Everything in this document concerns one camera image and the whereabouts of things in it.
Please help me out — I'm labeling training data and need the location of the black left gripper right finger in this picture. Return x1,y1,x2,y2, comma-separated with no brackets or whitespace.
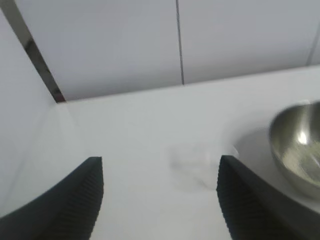
216,154,320,240

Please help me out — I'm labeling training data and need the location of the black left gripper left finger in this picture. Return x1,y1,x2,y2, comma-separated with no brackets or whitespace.
0,156,104,240

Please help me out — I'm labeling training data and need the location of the stainless steel mixing bowl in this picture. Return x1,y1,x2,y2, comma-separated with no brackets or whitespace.
268,101,320,201

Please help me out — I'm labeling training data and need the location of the clear plastic measuring cup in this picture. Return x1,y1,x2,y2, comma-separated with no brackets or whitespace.
168,143,240,191

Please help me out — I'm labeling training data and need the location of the chrome wall corner strip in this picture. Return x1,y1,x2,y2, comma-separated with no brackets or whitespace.
0,0,66,103

